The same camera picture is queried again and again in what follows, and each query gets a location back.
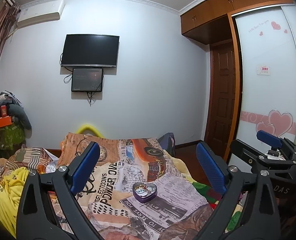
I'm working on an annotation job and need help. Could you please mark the white air conditioner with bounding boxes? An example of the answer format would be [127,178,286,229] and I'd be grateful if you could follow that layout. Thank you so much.
[17,0,65,28]

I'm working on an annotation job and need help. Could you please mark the small black wall monitor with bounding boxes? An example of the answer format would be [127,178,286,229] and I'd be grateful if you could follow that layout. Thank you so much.
[71,68,103,93]

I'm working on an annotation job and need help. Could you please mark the green fabric bin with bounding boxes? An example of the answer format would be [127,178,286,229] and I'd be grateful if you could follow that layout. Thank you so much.
[0,124,26,150]

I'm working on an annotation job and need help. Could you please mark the yellow curved headrest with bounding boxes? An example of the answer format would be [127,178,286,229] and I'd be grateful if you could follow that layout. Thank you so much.
[75,124,103,138]

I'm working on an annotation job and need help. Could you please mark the newspaper print bedspread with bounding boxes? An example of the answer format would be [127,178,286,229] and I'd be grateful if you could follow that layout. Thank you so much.
[45,133,220,239]

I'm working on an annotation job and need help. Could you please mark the grey clothes pile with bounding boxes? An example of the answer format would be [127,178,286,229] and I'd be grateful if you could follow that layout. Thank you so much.
[0,90,32,130]

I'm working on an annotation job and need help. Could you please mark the large black wall television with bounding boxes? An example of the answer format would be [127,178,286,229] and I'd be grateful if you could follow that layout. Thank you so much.
[61,34,120,68]

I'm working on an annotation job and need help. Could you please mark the colourful fleece blanket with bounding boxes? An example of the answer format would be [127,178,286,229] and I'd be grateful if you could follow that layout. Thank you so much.
[172,152,249,233]

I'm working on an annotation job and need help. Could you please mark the purple heart-shaped tin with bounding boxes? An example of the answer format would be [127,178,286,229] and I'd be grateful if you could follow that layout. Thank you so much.
[132,183,158,204]

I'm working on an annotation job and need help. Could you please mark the orange box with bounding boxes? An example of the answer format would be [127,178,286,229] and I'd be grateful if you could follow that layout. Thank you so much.
[0,116,12,128]

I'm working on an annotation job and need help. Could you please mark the dark blue bag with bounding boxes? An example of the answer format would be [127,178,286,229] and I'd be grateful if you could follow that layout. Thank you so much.
[157,133,176,157]

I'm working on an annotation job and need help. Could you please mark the brown wooden door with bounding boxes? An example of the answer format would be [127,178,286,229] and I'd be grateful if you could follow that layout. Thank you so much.
[204,40,235,160]

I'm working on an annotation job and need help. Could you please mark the wooden upper cabinets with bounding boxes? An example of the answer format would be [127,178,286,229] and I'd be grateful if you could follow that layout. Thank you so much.
[181,0,292,45]

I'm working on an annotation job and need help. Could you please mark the white wardrobe sliding door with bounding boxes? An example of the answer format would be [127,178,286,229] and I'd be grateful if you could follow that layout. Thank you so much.
[235,4,296,153]

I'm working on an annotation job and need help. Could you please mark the yellow garment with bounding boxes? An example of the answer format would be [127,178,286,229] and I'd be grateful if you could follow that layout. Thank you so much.
[0,167,29,238]

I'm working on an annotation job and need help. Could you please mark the red gold beaded bracelet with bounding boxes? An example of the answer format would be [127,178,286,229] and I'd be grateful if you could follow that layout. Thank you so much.
[135,184,155,197]

